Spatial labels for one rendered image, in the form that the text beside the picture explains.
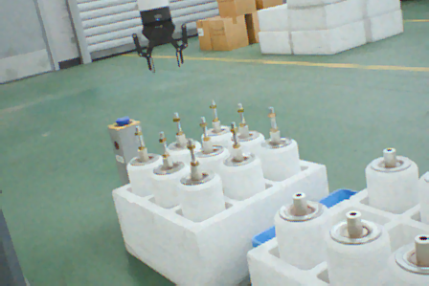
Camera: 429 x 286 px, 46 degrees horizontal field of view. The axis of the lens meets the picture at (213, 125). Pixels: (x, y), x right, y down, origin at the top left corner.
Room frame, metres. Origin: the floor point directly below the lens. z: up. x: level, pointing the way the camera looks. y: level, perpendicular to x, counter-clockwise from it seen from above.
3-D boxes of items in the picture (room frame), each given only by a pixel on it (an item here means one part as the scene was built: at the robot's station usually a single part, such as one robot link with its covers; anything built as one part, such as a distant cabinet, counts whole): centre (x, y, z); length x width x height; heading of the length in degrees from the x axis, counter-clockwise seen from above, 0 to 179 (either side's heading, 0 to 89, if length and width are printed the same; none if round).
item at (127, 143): (1.40, 0.25, 0.16); 0.07 x 0.07 x 0.31; 34
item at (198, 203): (1.03, 0.06, 0.16); 0.10 x 0.10 x 0.18
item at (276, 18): (4.26, -0.80, 0.27); 0.39 x 0.39 x 0.18; 32
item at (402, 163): (0.91, -0.32, 0.25); 0.08 x 0.08 x 0.01
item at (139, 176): (1.23, 0.19, 0.16); 0.10 x 0.10 x 0.18
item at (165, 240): (1.20, 0.02, 0.09); 0.39 x 0.39 x 0.18; 34
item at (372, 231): (0.69, -0.18, 0.25); 0.08 x 0.08 x 0.01
